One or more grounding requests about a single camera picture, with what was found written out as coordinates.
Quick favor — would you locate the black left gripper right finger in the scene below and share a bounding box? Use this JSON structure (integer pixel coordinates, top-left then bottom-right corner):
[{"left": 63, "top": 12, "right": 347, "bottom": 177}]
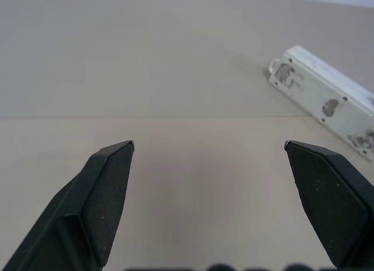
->
[{"left": 283, "top": 140, "right": 374, "bottom": 271}]

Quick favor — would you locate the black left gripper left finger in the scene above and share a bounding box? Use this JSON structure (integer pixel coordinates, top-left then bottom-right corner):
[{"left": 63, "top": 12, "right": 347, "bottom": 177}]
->
[{"left": 0, "top": 140, "right": 135, "bottom": 271}]

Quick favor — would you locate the white power strip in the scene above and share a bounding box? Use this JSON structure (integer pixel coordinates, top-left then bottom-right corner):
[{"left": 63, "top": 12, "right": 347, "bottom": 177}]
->
[{"left": 268, "top": 45, "right": 374, "bottom": 161}]

